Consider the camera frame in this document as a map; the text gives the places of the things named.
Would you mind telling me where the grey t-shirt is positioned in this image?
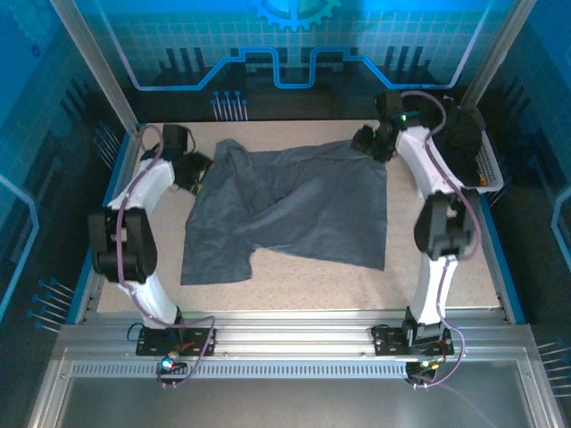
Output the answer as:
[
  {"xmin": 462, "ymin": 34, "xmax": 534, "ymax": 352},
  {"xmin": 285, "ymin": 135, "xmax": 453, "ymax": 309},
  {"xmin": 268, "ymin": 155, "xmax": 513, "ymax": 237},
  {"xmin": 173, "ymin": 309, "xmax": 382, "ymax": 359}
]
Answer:
[{"xmin": 179, "ymin": 137, "xmax": 388, "ymax": 287}]

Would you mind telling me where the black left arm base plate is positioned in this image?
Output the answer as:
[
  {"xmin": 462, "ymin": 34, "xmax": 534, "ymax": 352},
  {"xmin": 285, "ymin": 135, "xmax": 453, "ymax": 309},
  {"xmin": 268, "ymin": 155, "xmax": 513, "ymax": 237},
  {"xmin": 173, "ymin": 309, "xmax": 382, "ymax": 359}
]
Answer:
[{"xmin": 135, "ymin": 326, "xmax": 218, "ymax": 358}]

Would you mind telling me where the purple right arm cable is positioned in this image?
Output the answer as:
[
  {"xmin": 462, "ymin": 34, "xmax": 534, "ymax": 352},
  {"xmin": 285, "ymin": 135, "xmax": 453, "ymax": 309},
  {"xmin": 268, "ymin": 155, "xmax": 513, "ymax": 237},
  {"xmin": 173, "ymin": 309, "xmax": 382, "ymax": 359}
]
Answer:
[{"xmin": 400, "ymin": 90, "xmax": 484, "ymax": 390}]

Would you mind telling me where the pile of black clothes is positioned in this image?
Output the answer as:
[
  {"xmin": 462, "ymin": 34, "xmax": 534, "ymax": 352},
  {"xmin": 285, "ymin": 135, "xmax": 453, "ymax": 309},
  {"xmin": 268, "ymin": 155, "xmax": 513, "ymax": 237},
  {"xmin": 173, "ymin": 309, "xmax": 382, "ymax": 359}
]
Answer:
[{"xmin": 445, "ymin": 104, "xmax": 487, "ymax": 188}]

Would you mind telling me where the slotted grey cable duct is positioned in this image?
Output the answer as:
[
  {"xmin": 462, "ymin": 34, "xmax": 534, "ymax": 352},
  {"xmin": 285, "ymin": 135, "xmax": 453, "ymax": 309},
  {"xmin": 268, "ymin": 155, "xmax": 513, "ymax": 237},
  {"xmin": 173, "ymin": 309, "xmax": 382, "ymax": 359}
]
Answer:
[{"xmin": 70, "ymin": 360, "xmax": 410, "ymax": 381}]

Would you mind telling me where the grey metal sheet shelf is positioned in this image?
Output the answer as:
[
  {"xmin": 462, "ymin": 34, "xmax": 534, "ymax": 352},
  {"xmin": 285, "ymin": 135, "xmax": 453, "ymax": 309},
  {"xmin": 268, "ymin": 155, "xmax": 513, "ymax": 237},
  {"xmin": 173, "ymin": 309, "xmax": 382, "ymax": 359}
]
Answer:
[{"xmin": 26, "ymin": 347, "xmax": 559, "ymax": 428}]

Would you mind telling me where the aluminium frame post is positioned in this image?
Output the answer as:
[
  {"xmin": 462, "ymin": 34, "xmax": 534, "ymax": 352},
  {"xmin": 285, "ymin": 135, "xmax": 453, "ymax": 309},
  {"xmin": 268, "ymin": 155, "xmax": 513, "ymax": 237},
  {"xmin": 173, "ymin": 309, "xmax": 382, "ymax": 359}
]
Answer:
[
  {"xmin": 459, "ymin": 0, "xmax": 539, "ymax": 111},
  {"xmin": 48, "ymin": 0, "xmax": 146, "ymax": 137}
]

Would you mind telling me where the white plastic basket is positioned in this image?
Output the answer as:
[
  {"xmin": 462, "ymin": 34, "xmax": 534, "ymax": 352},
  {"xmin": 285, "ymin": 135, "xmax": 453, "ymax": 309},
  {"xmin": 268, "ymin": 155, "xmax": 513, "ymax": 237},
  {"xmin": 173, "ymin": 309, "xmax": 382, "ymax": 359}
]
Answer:
[{"xmin": 444, "ymin": 95, "xmax": 506, "ymax": 196}]

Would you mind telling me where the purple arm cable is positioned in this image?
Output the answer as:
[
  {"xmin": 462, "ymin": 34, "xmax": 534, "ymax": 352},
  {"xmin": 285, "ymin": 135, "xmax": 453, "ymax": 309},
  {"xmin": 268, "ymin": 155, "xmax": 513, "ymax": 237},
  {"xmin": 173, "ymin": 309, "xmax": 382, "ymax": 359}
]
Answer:
[
  {"xmin": 114, "ymin": 124, "xmax": 218, "ymax": 390},
  {"xmin": 400, "ymin": 90, "xmax": 484, "ymax": 390}
]

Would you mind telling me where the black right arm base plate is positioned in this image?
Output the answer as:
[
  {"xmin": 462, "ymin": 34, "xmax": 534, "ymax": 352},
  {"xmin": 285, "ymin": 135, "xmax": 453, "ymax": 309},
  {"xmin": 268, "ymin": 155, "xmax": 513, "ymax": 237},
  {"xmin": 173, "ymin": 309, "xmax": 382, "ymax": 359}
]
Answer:
[{"xmin": 371, "ymin": 324, "xmax": 455, "ymax": 358}]

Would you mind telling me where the aluminium table rail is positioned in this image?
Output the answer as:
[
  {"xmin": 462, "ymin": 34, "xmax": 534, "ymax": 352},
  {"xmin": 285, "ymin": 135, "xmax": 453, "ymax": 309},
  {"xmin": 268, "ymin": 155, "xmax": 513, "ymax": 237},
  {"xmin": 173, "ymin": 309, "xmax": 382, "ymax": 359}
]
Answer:
[{"xmin": 56, "ymin": 306, "xmax": 536, "ymax": 360}]

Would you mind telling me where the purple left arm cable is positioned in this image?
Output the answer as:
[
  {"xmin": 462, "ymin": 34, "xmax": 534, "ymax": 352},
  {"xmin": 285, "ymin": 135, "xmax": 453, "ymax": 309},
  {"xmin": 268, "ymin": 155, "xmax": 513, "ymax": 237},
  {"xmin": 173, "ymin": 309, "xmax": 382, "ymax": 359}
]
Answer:
[{"xmin": 114, "ymin": 124, "xmax": 218, "ymax": 390}]

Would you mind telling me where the small board with lit LEDs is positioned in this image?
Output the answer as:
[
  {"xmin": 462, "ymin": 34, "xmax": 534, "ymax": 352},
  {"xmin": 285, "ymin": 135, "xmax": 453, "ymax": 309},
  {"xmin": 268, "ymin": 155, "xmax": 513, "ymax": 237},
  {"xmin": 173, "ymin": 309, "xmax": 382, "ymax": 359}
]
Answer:
[
  {"xmin": 405, "ymin": 358, "xmax": 442, "ymax": 381},
  {"xmin": 156, "ymin": 351, "xmax": 188, "ymax": 375}
]

